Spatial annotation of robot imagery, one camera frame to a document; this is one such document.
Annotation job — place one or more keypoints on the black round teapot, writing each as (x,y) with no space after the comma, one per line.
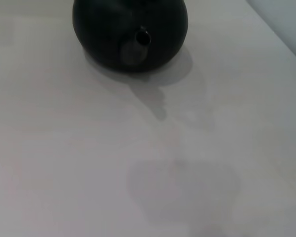
(106,37)

